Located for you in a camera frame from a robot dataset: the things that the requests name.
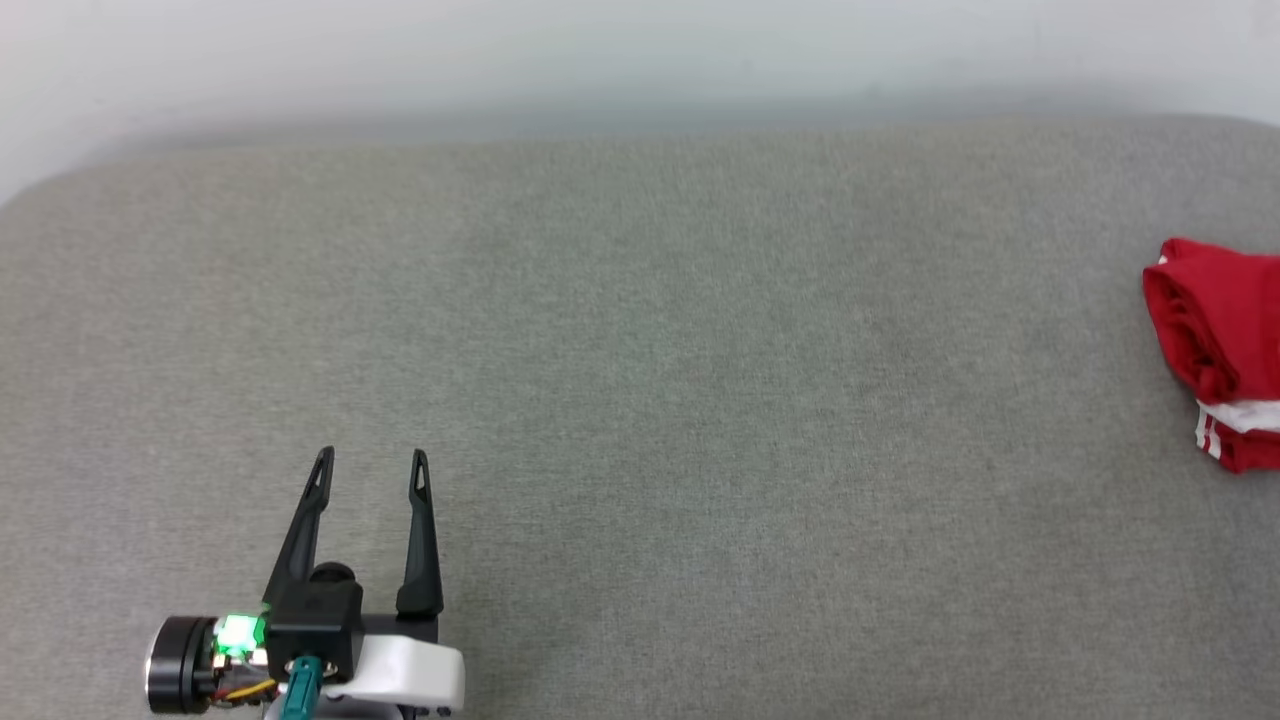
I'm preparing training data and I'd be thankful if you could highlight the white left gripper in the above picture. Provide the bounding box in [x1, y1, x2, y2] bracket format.
[263, 446, 467, 717]

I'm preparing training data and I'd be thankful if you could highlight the red jersey with white trim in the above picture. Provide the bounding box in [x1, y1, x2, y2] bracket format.
[1142, 237, 1280, 474]

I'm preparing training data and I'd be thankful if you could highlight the grey fabric sofa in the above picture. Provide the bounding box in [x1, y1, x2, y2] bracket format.
[0, 112, 1280, 720]

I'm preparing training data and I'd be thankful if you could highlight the teal cable connector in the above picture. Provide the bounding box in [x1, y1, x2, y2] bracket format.
[281, 655, 327, 720]

